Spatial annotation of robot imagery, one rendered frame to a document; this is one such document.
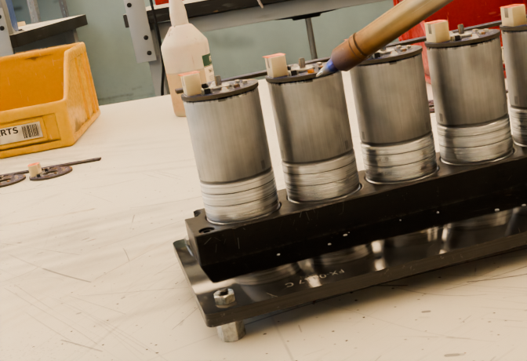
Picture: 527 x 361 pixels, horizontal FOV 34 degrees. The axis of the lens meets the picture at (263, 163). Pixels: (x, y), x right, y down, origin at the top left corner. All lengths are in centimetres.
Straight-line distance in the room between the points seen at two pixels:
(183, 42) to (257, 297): 38
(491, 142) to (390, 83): 4
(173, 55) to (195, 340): 38
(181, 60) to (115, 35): 428
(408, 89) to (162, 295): 10
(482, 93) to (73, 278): 16
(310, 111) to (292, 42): 443
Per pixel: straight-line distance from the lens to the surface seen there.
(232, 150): 27
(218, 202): 27
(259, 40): 472
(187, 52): 61
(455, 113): 29
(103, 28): 490
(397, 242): 26
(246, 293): 24
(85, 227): 39
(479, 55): 29
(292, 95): 27
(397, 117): 28
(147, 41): 266
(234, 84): 27
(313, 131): 27
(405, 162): 28
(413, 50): 28
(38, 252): 37
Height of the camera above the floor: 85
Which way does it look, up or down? 13 degrees down
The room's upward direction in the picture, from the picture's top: 11 degrees counter-clockwise
